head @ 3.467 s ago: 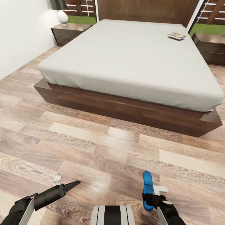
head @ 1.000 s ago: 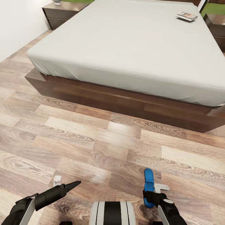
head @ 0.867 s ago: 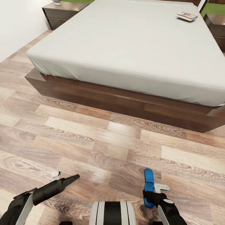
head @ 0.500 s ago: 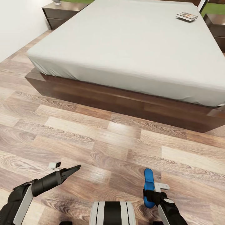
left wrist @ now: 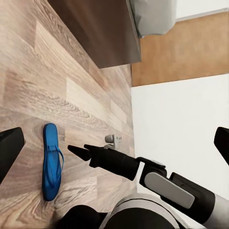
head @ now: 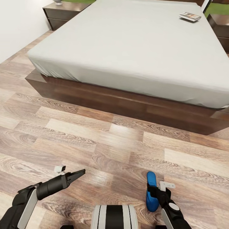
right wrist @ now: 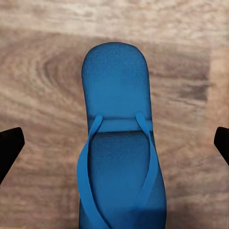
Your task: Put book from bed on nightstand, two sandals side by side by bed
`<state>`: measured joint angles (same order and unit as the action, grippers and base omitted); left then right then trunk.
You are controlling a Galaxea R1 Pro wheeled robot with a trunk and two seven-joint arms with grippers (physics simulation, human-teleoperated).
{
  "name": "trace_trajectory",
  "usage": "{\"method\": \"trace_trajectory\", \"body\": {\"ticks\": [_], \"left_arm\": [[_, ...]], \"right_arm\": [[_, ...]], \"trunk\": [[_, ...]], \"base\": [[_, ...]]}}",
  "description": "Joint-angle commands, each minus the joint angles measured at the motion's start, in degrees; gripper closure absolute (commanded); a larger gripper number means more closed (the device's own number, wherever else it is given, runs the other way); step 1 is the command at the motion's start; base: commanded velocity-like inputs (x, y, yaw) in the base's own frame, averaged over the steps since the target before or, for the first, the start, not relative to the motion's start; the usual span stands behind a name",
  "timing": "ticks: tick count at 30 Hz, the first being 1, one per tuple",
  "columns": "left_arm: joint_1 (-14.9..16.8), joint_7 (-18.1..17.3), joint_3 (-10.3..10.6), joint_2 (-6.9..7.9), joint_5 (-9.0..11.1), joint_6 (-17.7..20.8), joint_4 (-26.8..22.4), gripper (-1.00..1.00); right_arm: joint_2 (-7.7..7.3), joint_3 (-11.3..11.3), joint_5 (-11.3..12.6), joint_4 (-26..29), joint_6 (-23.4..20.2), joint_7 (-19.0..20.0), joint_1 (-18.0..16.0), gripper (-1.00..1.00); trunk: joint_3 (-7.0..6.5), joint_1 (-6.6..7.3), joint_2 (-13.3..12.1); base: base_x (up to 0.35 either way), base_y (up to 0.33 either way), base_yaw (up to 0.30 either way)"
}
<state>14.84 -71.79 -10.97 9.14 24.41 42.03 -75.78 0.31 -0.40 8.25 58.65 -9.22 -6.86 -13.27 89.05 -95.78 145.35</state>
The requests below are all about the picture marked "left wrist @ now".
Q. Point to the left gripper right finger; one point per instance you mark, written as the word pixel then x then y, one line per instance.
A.
pixel 221 141

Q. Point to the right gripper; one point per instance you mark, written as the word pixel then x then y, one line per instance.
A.
pixel 108 159

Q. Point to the bed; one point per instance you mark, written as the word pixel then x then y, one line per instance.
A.
pixel 110 30

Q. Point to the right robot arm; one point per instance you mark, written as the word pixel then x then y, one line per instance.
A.
pixel 204 206

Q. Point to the sandal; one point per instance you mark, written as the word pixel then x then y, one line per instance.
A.
pixel 52 168

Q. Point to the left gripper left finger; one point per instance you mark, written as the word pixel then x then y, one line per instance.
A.
pixel 11 143

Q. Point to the sliding door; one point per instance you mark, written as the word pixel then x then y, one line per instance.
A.
pixel 193 48

